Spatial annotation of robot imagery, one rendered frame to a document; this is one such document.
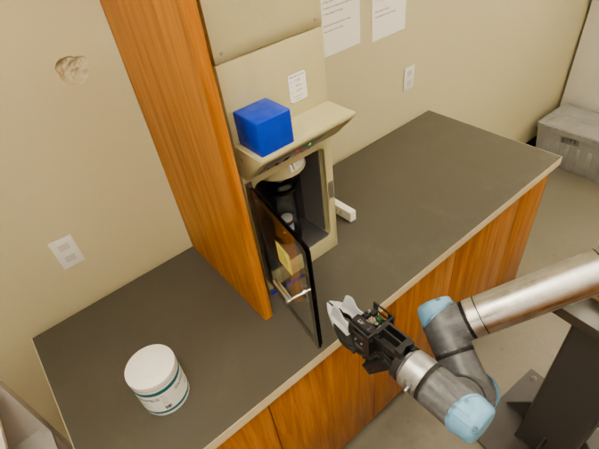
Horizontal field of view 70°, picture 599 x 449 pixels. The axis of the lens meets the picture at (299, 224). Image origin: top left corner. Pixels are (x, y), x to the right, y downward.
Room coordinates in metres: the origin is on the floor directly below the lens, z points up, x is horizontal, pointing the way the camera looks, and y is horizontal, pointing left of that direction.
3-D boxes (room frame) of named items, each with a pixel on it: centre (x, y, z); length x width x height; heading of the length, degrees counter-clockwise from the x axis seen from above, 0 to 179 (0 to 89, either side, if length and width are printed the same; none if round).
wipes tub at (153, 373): (0.64, 0.44, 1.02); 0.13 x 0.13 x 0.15
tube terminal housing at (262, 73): (1.16, 0.07, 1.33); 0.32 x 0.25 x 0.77; 124
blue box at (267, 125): (0.95, 0.05, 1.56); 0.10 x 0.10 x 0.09; 34
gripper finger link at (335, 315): (0.53, -0.05, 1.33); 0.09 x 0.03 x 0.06; 34
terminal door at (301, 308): (0.82, 0.06, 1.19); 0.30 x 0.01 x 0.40; 25
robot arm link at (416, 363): (0.39, -0.17, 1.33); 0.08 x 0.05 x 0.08; 124
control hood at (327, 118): (1.01, -0.03, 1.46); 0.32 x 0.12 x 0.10; 124
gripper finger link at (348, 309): (0.55, -0.08, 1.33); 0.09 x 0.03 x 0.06; 34
